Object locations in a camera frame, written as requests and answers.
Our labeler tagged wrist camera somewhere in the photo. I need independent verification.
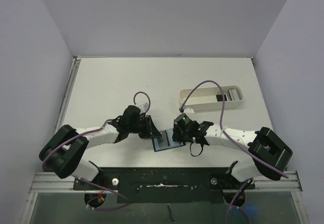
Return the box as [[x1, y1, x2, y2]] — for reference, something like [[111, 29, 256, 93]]
[[136, 103, 149, 113], [179, 107, 195, 114]]

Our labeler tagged white oblong tray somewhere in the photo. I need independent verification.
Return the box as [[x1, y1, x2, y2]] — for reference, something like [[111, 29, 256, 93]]
[[183, 85, 244, 113]]

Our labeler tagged black card in tray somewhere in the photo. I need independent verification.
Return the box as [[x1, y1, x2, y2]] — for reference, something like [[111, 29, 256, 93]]
[[216, 95, 227, 102]]

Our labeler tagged aluminium rail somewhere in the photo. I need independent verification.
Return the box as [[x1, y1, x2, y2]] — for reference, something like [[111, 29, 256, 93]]
[[251, 170, 303, 192], [54, 57, 82, 134]]

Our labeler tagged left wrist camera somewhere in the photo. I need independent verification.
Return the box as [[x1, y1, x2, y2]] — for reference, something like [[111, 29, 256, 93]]
[[136, 103, 149, 113]]

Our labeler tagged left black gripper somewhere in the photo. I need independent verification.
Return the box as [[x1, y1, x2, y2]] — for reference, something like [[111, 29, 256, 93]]
[[128, 115, 161, 139]]

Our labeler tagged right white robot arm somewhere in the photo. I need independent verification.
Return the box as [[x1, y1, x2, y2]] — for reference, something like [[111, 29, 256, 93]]
[[172, 113, 293, 188]]

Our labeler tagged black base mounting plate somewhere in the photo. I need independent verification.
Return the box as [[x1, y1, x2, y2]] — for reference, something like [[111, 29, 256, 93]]
[[73, 167, 255, 204]]

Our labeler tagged black cable loop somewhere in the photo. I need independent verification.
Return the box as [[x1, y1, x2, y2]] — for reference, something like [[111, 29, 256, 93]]
[[189, 143, 205, 158]]

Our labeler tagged aluminium rail left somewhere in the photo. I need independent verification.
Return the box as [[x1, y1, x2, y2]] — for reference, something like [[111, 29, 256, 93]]
[[54, 57, 82, 134]]

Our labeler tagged black credit card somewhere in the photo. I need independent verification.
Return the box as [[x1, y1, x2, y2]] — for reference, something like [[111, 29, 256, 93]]
[[157, 130, 170, 149]]

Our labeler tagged aluminium rail right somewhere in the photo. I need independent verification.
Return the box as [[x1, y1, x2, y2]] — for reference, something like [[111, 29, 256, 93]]
[[251, 170, 303, 192]]

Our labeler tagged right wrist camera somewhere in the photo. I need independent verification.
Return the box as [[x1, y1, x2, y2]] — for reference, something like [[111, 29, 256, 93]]
[[179, 107, 195, 114]]

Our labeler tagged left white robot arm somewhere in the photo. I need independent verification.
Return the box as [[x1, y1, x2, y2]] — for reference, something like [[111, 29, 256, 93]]
[[38, 105, 161, 189]]

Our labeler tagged blue card holder wallet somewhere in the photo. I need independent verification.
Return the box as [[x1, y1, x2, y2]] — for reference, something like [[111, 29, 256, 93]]
[[152, 129, 186, 152]]

